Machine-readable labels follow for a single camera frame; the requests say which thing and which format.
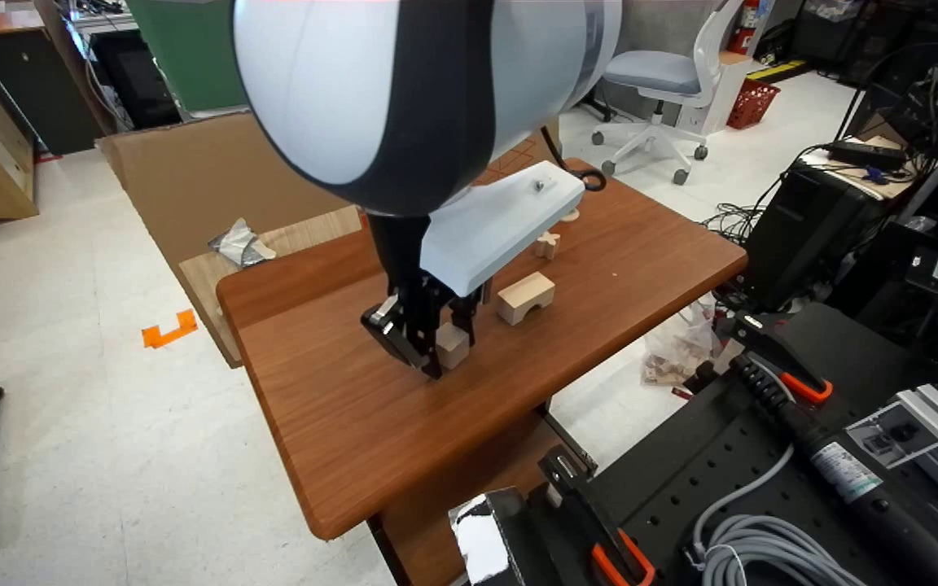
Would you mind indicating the black cabinet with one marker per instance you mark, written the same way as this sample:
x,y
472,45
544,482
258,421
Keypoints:
x,y
39,77

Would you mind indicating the white office chair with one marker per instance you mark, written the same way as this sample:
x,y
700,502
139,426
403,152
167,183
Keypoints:
x,y
665,70

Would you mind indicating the red fire extinguisher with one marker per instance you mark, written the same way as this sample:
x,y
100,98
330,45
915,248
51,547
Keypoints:
x,y
748,28

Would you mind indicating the large brown cardboard sheet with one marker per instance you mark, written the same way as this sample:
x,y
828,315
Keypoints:
x,y
195,175

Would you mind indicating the clear plastic wrap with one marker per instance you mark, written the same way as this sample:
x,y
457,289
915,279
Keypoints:
x,y
685,347

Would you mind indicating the white grey Franka robot arm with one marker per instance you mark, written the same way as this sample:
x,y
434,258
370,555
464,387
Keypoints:
x,y
317,85

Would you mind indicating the brown wooden table pedestal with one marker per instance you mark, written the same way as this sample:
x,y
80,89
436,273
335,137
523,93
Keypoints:
x,y
457,501

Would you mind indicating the green board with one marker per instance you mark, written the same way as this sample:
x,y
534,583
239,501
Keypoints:
x,y
188,53

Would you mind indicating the crumpled white paper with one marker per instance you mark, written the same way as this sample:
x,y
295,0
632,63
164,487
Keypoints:
x,y
242,246

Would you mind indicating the wooden arch rectangular block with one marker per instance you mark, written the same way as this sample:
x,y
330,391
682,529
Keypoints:
x,y
523,293

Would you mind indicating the black ridged clamp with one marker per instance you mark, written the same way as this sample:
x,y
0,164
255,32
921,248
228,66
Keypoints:
x,y
772,377

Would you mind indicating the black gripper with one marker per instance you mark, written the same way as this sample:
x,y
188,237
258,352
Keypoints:
x,y
398,261

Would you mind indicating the shiny silver bracket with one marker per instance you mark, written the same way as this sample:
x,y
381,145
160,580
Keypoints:
x,y
480,543

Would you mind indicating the black computer box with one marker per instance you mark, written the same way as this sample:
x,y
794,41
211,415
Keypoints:
x,y
805,234

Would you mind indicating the wooden cross shaped block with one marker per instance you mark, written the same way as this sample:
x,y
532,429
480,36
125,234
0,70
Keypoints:
x,y
547,248

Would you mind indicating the small wooden cube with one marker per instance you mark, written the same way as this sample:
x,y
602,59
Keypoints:
x,y
454,347

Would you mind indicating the black cylindrical tool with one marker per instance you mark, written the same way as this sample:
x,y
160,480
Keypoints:
x,y
881,506

